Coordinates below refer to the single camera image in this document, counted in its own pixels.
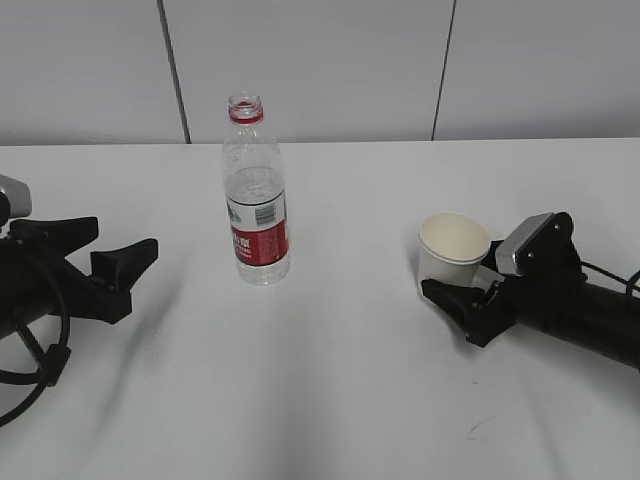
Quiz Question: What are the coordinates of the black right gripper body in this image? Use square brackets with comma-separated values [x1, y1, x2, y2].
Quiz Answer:
[465, 212, 583, 347]

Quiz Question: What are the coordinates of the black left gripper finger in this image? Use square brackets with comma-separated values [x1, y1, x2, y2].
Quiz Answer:
[9, 216, 99, 263]
[90, 238, 159, 323]

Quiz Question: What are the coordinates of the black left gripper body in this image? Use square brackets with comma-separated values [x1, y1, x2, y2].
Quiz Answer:
[0, 230, 114, 341]

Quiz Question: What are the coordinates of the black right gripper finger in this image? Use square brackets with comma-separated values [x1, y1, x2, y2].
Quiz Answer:
[421, 279, 500, 333]
[477, 240, 504, 290]

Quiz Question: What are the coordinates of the white paper cup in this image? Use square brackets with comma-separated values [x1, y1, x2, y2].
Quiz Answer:
[418, 212, 491, 287]

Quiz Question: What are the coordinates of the clear red-label water bottle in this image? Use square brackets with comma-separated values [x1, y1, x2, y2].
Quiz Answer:
[222, 93, 290, 285]

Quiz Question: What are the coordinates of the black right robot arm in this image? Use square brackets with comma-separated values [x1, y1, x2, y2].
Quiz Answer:
[420, 212, 639, 367]

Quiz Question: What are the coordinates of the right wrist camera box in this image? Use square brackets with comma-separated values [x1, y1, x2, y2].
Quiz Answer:
[495, 213, 554, 276]

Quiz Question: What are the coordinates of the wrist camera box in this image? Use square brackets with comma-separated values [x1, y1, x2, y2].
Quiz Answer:
[495, 213, 554, 276]
[0, 175, 32, 227]

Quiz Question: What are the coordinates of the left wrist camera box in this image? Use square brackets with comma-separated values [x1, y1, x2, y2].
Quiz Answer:
[0, 175, 32, 227]

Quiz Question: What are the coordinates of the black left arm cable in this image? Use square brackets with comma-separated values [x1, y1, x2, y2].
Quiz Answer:
[0, 244, 72, 429]

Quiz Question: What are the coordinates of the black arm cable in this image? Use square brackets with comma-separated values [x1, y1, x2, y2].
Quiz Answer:
[579, 259, 640, 296]
[0, 244, 72, 429]

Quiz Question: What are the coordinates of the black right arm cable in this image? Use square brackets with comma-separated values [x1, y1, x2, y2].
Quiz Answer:
[579, 259, 640, 296]

